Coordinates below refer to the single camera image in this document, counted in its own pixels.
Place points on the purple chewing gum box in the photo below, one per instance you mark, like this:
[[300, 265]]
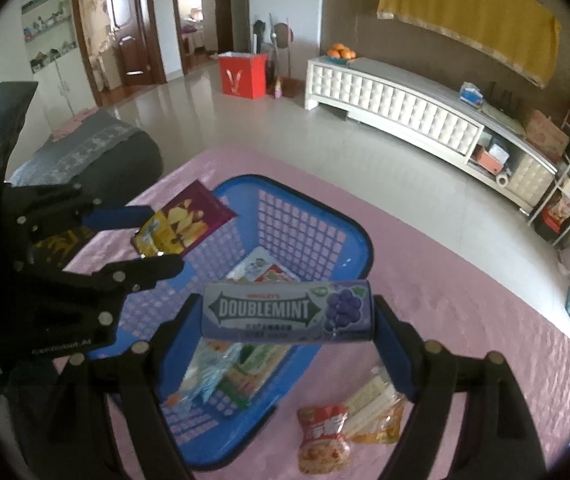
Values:
[[285, 312]]

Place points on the paper towel roll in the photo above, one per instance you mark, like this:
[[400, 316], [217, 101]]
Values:
[[503, 180]]

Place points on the blue plastic basket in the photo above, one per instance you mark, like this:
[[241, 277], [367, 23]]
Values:
[[315, 240]]

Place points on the yellow cloth cover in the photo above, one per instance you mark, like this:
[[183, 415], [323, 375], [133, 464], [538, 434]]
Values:
[[465, 10]]

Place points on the red paper bag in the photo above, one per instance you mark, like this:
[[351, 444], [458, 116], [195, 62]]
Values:
[[240, 77]]

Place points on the purple yellow chip bag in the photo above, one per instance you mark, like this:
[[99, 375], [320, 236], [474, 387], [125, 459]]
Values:
[[185, 220]]

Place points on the brown cardboard box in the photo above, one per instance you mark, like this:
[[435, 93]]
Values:
[[545, 135]]

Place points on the brown wooden door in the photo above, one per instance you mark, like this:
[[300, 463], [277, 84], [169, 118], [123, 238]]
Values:
[[130, 35]]

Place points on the red biscuit packet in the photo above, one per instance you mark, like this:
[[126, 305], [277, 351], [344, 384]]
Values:
[[322, 440]]

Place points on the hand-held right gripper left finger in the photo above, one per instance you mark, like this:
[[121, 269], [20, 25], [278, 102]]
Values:
[[175, 340]]

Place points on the white tufted television cabinet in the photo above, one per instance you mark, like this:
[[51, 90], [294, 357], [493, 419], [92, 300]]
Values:
[[395, 95]]

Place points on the orange box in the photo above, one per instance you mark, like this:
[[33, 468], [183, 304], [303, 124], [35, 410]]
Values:
[[490, 160]]

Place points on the dark chair with crown print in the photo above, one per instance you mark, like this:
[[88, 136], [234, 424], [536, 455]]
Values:
[[130, 160]]

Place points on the grey lace cloth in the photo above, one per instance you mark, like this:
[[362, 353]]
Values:
[[80, 152]]

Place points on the clear wafer stick bag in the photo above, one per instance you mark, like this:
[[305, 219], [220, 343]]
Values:
[[370, 410]]

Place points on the brown round standing fan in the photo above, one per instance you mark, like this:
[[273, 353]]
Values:
[[285, 35]]

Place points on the blue tissue box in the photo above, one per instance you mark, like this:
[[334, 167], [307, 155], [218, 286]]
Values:
[[470, 92]]

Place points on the pink gloves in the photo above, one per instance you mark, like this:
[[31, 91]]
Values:
[[72, 127]]

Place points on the heap of oranges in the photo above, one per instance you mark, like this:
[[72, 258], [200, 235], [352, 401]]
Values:
[[341, 52]]

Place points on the pink quilted tablecloth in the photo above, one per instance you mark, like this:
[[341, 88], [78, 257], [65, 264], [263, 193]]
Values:
[[465, 310]]

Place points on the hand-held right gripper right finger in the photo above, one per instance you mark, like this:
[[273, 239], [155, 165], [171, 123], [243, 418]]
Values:
[[390, 355]]

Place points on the printed gift box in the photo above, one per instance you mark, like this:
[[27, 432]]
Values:
[[565, 205]]

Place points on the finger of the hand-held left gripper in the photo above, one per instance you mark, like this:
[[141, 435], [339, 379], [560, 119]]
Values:
[[115, 217], [145, 270]]

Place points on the pile of assorted snack packets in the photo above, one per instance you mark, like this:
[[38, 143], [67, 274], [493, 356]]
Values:
[[245, 375]]

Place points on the white display cabinet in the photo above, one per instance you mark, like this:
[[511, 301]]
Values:
[[60, 85]]

